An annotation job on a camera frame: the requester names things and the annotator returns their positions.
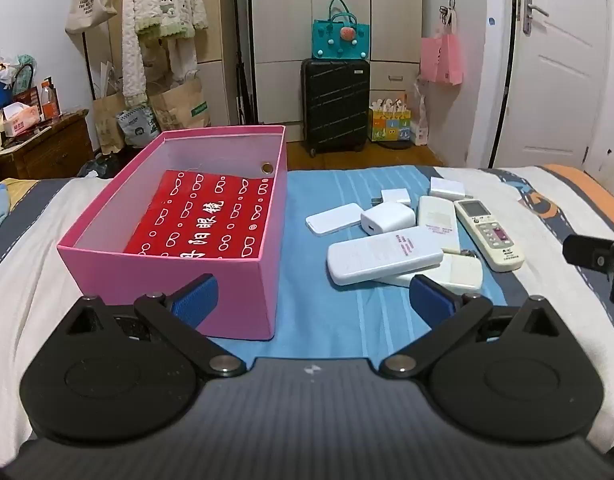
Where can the white power bank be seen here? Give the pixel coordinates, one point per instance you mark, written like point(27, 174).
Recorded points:
point(332, 220)

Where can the brown paper bag green print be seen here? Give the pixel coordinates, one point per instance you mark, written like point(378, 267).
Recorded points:
point(184, 105)

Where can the black clothes rack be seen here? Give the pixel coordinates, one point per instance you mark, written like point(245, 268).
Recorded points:
point(236, 35)

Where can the blue striped mat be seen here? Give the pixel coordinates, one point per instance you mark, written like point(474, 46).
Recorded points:
point(317, 305)

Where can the cream air conditioner remote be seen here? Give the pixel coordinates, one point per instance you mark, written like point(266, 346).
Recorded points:
point(492, 235)

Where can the teal felt handbag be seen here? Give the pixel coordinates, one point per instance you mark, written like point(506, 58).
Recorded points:
point(339, 40)

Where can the black trash bag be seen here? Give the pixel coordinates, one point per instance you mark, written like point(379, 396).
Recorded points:
point(97, 166)

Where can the black suitcase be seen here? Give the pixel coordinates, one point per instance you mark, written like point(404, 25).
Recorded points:
point(334, 105)

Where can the wooden nightstand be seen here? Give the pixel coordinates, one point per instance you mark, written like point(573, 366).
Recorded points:
point(52, 152)

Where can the colourful gift box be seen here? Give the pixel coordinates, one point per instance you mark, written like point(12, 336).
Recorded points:
point(389, 125)

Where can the plain kraft paper bag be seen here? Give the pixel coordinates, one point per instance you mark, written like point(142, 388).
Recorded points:
point(107, 120)

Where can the pink tissue box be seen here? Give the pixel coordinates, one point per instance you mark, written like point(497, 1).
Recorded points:
point(22, 120)

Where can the grey white printed blanket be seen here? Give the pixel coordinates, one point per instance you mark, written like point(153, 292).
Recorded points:
point(32, 270)

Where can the cream knitted sweater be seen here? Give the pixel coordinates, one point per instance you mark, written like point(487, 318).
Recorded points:
point(152, 10)

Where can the white charger cube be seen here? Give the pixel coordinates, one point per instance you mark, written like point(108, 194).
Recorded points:
point(379, 222)

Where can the beige canvas tote bag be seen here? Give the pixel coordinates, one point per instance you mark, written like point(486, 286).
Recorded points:
point(89, 7)

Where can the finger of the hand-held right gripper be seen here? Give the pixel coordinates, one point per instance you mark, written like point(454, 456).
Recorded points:
point(587, 252)

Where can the red printed bag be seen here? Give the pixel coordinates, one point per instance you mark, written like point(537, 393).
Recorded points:
point(202, 215)

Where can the slim white remote control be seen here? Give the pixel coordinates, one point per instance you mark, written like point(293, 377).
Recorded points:
point(437, 220)

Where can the white plastic bag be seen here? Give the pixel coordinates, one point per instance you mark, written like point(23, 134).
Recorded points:
point(420, 120)

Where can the pink paper bag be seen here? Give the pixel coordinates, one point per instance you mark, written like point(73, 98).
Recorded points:
point(439, 60)

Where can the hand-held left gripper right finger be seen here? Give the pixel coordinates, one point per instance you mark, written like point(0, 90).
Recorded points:
point(431, 301)

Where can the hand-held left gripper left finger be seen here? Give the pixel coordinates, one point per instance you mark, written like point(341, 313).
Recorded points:
point(194, 302)

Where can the white door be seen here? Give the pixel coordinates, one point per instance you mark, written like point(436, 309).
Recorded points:
point(557, 85)

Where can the beige wardrobe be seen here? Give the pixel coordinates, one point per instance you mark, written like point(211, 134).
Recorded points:
point(287, 10)

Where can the small white plug adapter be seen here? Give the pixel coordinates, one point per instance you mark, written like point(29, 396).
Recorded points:
point(396, 196)

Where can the orange bottle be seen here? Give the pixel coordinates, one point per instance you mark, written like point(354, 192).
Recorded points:
point(49, 102)

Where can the grey patterned bag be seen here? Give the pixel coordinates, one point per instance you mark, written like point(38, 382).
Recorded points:
point(137, 127)

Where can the white power bank underneath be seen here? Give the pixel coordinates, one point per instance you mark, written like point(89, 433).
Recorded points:
point(462, 272)

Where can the white rectangular adapter box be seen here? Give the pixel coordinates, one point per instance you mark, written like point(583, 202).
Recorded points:
point(448, 187)

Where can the pink cardboard box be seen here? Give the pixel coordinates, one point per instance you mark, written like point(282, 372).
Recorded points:
point(237, 290)

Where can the large white remote control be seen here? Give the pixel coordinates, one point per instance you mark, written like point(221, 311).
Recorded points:
point(382, 255)

